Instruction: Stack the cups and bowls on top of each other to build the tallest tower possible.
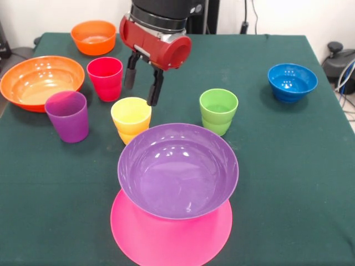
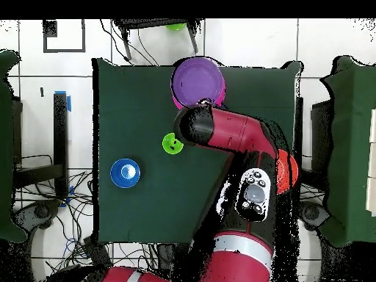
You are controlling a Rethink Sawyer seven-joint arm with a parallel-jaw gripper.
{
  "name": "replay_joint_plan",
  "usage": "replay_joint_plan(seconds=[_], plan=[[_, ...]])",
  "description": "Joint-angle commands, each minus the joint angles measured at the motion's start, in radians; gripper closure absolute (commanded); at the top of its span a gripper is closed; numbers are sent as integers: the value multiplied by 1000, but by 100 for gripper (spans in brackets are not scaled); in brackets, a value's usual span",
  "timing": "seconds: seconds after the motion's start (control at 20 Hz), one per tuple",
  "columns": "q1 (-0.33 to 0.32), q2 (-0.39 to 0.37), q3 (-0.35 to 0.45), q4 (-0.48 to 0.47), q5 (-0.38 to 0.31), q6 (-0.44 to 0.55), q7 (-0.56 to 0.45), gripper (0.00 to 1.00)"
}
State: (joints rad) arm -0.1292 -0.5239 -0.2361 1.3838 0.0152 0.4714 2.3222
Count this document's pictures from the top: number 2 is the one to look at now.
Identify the black cross beam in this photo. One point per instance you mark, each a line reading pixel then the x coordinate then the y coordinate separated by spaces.
pixel 38 175

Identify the black power brick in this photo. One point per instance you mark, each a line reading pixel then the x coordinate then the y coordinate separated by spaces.
pixel 97 252

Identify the blue bowl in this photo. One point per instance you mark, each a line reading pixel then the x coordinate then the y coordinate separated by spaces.
pixel 124 173

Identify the pink bowl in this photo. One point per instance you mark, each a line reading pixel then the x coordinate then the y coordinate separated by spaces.
pixel 176 104

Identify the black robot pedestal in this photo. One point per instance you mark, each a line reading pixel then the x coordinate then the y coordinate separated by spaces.
pixel 166 255

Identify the green side table cloth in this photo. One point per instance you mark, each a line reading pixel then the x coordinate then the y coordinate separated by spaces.
pixel 6 147
pixel 352 147

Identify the black upright post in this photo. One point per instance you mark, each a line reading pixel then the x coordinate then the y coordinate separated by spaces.
pixel 60 132

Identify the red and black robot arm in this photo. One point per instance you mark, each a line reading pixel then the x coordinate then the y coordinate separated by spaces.
pixel 235 132

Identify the green cup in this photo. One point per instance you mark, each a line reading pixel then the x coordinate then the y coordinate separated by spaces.
pixel 170 145

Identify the blue tape strip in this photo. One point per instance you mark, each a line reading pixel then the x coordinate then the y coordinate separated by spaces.
pixel 69 104

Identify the purple bowl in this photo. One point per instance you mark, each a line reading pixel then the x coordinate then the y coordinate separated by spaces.
pixel 196 80

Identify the green bowl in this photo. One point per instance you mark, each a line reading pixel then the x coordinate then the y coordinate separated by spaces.
pixel 176 27

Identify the dark green tablecloth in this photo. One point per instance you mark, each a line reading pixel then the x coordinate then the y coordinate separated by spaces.
pixel 132 97

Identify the black metal stool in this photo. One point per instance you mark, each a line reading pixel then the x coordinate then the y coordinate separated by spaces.
pixel 141 23

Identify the black pedestal foot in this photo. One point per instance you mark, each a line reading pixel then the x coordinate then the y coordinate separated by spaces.
pixel 312 213
pixel 41 211

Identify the white boxes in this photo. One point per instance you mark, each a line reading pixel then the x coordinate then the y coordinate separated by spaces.
pixel 371 161

